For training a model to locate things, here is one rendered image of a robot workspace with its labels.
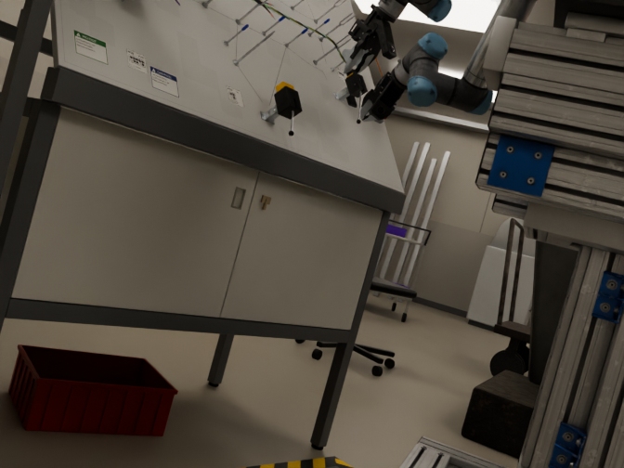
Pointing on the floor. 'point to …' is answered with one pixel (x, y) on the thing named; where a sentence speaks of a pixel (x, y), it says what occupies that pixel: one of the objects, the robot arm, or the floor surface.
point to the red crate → (89, 393)
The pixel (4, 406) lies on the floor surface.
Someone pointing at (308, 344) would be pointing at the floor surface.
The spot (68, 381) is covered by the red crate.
